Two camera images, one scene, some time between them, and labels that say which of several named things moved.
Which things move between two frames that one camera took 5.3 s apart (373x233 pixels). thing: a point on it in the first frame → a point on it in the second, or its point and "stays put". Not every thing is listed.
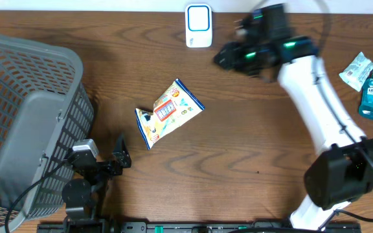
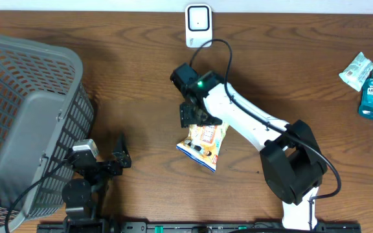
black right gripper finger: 228,56 → 207,119
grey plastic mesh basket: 35,107 stays put
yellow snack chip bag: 175,107 → 203,144
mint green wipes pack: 357,71 stays put
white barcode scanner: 199,25 stays put
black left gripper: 121,152 stays put
